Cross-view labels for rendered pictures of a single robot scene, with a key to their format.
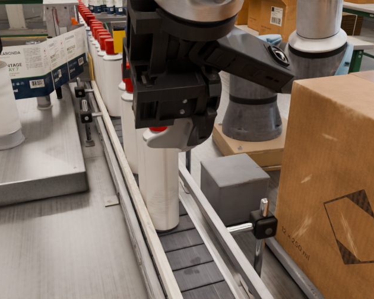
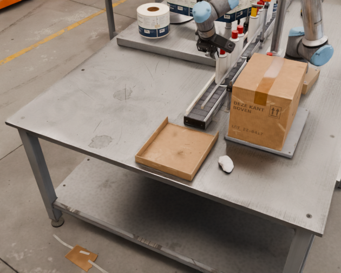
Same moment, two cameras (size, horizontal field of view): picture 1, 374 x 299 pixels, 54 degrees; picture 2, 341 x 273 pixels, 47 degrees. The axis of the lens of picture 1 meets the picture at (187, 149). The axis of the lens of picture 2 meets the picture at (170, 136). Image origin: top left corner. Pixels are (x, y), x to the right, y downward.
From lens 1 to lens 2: 155 cm
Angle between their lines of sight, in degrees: 40
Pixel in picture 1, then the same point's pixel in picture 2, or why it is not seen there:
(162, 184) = (217, 69)
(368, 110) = (248, 65)
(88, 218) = (207, 74)
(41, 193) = (201, 61)
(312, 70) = (305, 51)
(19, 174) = (197, 52)
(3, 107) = not seen: hidden behind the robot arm
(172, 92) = (202, 46)
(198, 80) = (208, 45)
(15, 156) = not seen: hidden behind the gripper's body
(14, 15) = not seen: outside the picture
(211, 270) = (217, 96)
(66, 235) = (198, 76)
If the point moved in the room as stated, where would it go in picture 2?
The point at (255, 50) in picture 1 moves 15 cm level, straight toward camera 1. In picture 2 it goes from (222, 43) to (194, 53)
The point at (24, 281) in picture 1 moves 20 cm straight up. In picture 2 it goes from (180, 81) to (180, 48)
